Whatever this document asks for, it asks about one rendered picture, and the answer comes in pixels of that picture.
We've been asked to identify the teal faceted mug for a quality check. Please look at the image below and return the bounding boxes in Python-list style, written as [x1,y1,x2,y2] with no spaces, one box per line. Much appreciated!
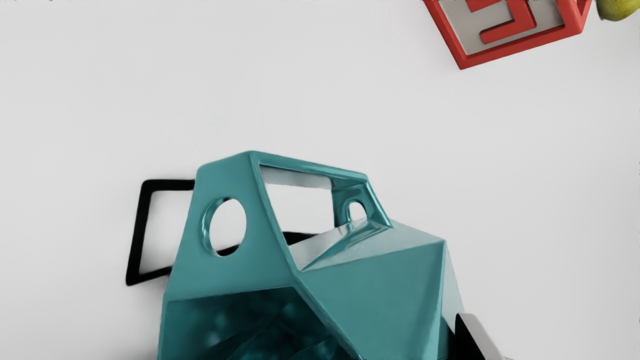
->
[156,150,466,360]

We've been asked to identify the red block with grey face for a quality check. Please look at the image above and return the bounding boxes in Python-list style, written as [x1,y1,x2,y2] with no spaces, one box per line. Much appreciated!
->
[422,0,594,71]

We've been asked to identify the green fruit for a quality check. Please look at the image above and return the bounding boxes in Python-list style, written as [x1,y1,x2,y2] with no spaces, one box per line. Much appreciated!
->
[596,0,640,22]

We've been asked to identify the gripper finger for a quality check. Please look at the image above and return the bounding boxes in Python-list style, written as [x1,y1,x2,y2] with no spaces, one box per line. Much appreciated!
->
[453,312,512,360]

